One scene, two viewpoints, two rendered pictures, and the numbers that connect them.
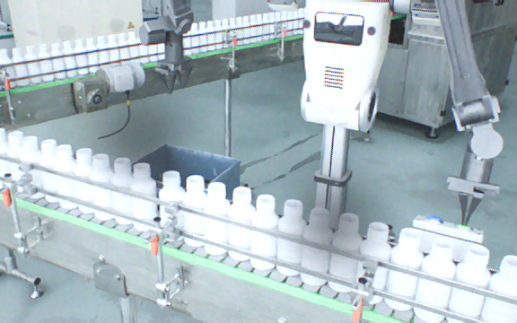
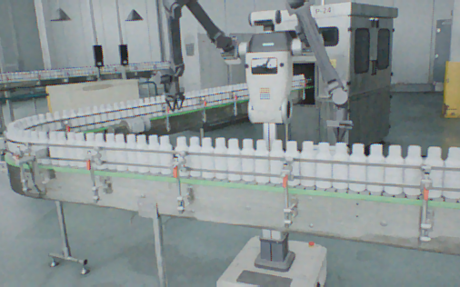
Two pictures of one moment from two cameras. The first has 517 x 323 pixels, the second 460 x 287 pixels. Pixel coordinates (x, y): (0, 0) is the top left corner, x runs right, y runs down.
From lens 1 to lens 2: 0.60 m
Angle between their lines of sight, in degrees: 12
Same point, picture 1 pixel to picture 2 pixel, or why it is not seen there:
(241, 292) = (225, 195)
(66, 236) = (121, 186)
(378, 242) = (292, 149)
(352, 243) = (279, 153)
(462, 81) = (325, 70)
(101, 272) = (143, 203)
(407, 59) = (319, 113)
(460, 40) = (319, 50)
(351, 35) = (271, 68)
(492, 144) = (342, 96)
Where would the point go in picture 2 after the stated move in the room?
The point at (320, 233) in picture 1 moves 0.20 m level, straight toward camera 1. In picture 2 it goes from (263, 151) to (261, 166)
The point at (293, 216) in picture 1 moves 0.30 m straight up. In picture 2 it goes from (247, 145) to (245, 68)
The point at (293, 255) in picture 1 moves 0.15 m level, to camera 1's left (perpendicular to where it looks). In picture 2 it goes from (250, 167) to (212, 170)
